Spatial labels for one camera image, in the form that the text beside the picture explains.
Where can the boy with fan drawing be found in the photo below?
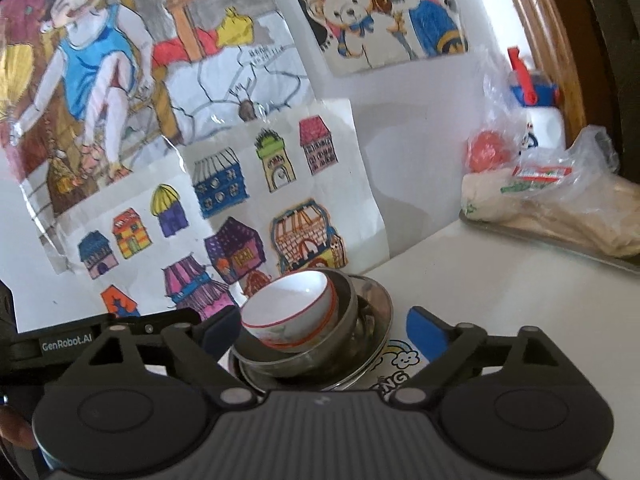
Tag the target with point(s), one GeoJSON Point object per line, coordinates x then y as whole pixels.
{"type": "Point", "coordinates": [125, 85]}

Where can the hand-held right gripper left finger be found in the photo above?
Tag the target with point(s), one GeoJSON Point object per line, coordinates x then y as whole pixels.
{"type": "Point", "coordinates": [220, 332]}

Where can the white bottle blue lid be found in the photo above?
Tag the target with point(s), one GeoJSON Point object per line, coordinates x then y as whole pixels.
{"type": "Point", "coordinates": [545, 125]}

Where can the wooden door frame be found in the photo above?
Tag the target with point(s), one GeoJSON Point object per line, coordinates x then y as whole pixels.
{"type": "Point", "coordinates": [545, 35]}

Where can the stainless steel tray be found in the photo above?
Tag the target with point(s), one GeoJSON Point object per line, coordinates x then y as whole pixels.
{"type": "Point", "coordinates": [575, 252]}

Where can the dark door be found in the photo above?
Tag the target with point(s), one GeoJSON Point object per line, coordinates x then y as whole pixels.
{"type": "Point", "coordinates": [615, 35]}

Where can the flatbread in plastic bag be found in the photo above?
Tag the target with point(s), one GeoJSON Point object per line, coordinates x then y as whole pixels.
{"type": "Point", "coordinates": [590, 200]}

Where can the white printed tablecloth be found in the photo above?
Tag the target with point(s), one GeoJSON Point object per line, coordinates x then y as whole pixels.
{"type": "Point", "coordinates": [500, 300]}

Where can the stainless steel plate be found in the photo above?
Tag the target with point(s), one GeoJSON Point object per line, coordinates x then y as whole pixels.
{"type": "Point", "coordinates": [372, 315]}

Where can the child with teddy bear drawing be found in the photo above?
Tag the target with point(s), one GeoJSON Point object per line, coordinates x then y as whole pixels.
{"type": "Point", "coordinates": [380, 20]}

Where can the red tomato in bag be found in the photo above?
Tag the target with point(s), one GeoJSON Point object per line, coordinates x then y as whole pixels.
{"type": "Point", "coordinates": [487, 152]}

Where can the stainless steel bowl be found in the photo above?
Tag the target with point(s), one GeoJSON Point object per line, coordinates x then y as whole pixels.
{"type": "Point", "coordinates": [300, 362]}

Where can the white buns in bag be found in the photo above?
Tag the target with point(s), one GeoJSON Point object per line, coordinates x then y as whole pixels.
{"type": "Point", "coordinates": [487, 197]}

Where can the person's left hand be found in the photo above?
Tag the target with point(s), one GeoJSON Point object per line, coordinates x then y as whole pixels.
{"type": "Point", "coordinates": [17, 427]}

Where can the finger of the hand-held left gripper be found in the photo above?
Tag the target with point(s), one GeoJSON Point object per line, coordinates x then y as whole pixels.
{"type": "Point", "coordinates": [160, 317]}

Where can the colourful houses drawing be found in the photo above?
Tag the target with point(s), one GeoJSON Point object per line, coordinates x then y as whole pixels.
{"type": "Point", "coordinates": [240, 200]}

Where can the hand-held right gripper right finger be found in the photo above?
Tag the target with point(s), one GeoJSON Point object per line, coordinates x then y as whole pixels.
{"type": "Point", "coordinates": [425, 332]}

